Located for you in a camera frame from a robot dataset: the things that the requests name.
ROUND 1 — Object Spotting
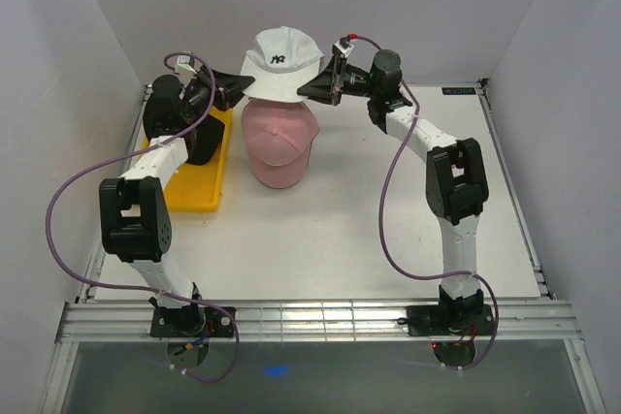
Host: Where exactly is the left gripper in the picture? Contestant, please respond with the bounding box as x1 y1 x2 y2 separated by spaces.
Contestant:
181 65 256 123

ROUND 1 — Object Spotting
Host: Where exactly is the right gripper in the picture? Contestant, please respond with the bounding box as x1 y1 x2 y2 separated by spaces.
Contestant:
296 57 378 107

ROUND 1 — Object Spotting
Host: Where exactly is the white cap black brim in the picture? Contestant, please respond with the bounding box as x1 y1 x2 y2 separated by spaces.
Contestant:
241 26 324 103

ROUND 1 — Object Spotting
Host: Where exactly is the pink cap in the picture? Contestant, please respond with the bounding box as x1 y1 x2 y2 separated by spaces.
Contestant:
241 99 319 189

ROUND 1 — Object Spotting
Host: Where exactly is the black cap white NY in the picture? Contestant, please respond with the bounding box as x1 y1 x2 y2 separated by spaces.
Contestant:
143 113 225 166

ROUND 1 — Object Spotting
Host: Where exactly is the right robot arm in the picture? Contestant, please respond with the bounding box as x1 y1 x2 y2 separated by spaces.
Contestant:
298 41 489 335

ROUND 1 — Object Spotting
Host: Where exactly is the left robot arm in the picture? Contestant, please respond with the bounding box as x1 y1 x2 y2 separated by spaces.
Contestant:
99 67 254 336

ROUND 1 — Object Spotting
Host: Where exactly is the yellow plastic bin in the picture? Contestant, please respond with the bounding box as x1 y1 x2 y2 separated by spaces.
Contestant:
163 108 233 213

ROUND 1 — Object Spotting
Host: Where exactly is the black corner label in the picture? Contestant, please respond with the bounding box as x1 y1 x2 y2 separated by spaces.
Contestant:
441 86 476 96

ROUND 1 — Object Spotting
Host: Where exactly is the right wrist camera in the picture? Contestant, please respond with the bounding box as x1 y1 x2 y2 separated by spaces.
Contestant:
332 33 358 60

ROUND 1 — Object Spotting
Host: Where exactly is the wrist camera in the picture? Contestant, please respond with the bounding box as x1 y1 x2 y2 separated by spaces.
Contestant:
332 33 358 60
174 55 197 84

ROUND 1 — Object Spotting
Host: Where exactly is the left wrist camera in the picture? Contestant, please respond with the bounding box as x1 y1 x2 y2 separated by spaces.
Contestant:
174 55 197 84

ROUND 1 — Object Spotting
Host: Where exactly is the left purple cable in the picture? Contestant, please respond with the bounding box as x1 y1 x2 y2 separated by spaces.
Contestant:
44 52 241 383

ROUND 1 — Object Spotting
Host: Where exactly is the purple cable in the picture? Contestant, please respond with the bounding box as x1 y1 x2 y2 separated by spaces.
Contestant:
353 33 499 369
44 52 241 383

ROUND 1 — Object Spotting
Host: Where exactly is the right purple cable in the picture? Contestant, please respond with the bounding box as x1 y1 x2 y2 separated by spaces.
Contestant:
353 33 499 369

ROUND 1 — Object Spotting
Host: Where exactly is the aluminium front rail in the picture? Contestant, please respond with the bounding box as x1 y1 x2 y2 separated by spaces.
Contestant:
56 299 582 343

